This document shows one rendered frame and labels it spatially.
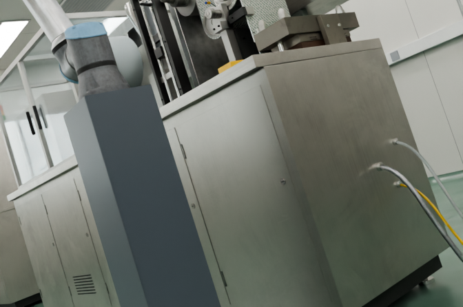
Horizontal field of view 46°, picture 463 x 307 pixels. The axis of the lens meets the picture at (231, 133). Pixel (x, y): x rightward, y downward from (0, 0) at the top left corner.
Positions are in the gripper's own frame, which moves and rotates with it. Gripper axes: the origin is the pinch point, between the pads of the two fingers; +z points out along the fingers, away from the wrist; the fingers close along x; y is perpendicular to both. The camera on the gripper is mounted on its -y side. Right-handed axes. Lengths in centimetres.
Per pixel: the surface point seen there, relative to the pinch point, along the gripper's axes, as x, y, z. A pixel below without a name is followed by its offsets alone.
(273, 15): -6.7, -0.4, 29.4
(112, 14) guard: 96, 33, -4
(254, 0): -6.7, -0.2, 19.5
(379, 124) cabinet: -32, -37, 66
